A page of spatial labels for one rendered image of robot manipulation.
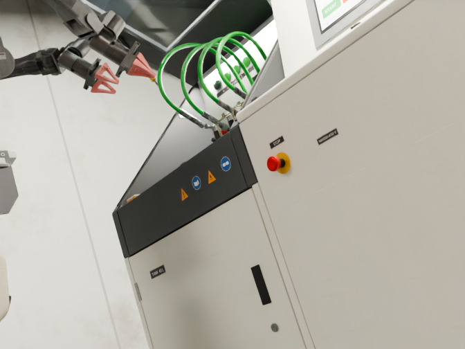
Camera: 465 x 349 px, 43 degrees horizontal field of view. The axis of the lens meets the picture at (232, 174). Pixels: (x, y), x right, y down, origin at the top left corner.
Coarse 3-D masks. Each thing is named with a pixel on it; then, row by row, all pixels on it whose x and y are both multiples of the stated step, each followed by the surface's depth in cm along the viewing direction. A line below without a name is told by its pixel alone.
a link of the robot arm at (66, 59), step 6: (66, 48) 196; (72, 48) 197; (60, 54) 196; (66, 54) 193; (72, 54) 194; (78, 54) 197; (60, 60) 193; (66, 60) 193; (72, 60) 193; (66, 66) 194; (72, 66) 194
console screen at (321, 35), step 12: (312, 0) 168; (324, 0) 164; (336, 0) 160; (348, 0) 157; (360, 0) 153; (372, 0) 150; (312, 12) 167; (324, 12) 163; (336, 12) 160; (348, 12) 156; (360, 12) 153; (312, 24) 167; (324, 24) 163; (336, 24) 159; (348, 24) 156; (324, 36) 162
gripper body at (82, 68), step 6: (78, 60) 193; (84, 60) 195; (96, 60) 193; (78, 66) 193; (84, 66) 193; (90, 66) 191; (96, 66) 196; (72, 72) 195; (78, 72) 194; (84, 72) 193; (90, 72) 192; (84, 78) 195; (84, 84) 196
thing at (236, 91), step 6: (228, 36) 181; (246, 36) 188; (222, 42) 179; (252, 42) 189; (258, 48) 189; (216, 54) 176; (264, 54) 189; (216, 60) 175; (264, 60) 190; (222, 72) 173; (222, 78) 173; (228, 84) 173; (234, 90) 174; (240, 90) 175; (240, 96) 176
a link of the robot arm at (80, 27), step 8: (48, 0) 158; (56, 0) 158; (64, 0) 158; (72, 0) 160; (80, 0) 162; (56, 8) 160; (64, 8) 159; (72, 8) 159; (80, 8) 161; (88, 8) 163; (64, 16) 162; (72, 16) 161; (80, 16) 161; (96, 16) 166; (64, 24) 165; (72, 24) 165; (80, 24) 162; (72, 32) 166; (80, 32) 165; (88, 32) 166
